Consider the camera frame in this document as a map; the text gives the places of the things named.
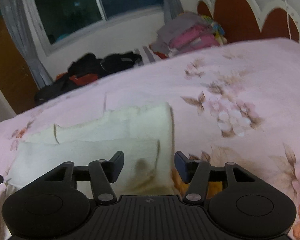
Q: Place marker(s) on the brown wooden door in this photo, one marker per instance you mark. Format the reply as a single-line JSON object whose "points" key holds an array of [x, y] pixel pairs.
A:
{"points": [[16, 81]]}

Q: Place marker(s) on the left grey curtain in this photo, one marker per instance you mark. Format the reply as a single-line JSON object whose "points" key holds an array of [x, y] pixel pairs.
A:
{"points": [[14, 16]]}

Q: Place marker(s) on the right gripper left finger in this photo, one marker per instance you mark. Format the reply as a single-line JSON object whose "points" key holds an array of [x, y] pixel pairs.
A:
{"points": [[103, 173]]}

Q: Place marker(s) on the pile of black clothes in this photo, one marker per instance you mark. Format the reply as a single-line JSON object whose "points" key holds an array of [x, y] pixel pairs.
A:
{"points": [[84, 71]]}

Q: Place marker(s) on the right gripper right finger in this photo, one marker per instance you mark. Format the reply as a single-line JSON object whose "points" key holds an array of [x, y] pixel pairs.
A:
{"points": [[195, 173]]}

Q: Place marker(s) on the pink floral bed sheet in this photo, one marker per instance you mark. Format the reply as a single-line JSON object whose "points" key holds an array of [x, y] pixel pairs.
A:
{"points": [[239, 103]]}

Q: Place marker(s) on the stack of folded clothes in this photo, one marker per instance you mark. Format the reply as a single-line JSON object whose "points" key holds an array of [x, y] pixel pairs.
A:
{"points": [[185, 33]]}

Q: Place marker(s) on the white knitted garment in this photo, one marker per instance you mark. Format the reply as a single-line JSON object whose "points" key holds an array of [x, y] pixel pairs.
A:
{"points": [[144, 134]]}

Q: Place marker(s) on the window with white frame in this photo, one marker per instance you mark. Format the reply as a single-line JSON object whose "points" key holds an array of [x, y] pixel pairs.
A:
{"points": [[59, 22]]}

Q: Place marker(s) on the red and white headboard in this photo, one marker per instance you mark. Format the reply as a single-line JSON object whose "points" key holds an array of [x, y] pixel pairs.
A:
{"points": [[244, 20]]}

